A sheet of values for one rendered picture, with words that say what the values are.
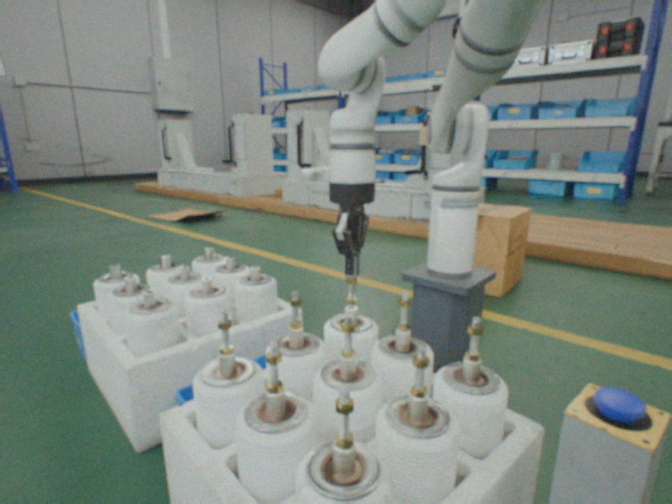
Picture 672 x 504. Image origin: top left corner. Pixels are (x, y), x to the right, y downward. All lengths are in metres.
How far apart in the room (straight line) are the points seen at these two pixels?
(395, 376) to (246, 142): 3.32
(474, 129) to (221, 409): 0.62
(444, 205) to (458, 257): 0.11
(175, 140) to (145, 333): 4.27
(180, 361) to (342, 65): 0.60
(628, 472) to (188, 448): 0.48
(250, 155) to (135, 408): 3.15
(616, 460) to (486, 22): 0.50
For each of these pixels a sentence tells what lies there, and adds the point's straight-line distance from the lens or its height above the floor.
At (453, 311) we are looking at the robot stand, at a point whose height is 0.24.
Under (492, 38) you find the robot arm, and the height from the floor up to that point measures 0.69.
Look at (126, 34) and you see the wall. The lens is 7.41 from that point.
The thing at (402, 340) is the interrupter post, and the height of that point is 0.27.
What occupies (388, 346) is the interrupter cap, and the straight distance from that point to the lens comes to 0.66.
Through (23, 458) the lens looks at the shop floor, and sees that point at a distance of 1.02.
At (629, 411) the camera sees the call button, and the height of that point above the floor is 0.33.
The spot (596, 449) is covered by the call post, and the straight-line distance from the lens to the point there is 0.48.
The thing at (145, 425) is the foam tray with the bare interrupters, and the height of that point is 0.05.
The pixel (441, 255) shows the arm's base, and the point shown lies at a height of 0.35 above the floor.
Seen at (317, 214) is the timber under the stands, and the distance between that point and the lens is 3.00.
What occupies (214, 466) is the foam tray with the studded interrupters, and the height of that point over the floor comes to 0.18.
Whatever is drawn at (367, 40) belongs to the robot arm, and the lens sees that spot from 0.61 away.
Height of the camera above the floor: 0.56
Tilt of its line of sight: 15 degrees down
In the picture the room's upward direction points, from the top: straight up
